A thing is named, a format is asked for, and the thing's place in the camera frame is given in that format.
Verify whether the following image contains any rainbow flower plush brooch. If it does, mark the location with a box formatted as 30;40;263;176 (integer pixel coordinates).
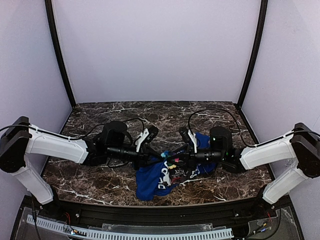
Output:
161;151;180;170

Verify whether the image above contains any blue printed t-shirt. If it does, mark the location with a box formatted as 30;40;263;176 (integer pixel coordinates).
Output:
135;131;217;201

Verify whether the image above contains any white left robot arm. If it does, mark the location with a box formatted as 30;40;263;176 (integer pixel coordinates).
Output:
0;116;163;205

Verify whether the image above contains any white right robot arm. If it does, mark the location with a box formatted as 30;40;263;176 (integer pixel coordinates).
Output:
167;122;320;205

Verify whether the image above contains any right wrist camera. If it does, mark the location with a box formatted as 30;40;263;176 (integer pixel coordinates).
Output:
178;126;233;158

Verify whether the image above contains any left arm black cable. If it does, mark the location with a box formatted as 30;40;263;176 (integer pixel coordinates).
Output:
0;117;145;148

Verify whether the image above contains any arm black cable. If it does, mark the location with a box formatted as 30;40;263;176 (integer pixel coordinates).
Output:
187;108;298;148
0;117;145;148

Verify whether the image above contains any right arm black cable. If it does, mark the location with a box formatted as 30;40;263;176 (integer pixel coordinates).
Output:
187;108;298;148

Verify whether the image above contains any black front aluminium rail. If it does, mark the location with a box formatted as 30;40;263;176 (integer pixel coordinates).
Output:
60;198;257;227

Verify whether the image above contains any white slotted cable duct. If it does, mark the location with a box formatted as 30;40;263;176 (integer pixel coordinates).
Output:
22;214;234;240

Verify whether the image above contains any right black frame post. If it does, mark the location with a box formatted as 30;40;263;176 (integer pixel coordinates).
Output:
237;0;269;109

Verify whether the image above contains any black frame post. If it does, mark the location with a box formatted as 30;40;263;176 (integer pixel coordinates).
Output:
44;0;76;109
237;0;269;109

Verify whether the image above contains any left black frame post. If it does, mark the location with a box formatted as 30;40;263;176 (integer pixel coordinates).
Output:
44;0;76;109

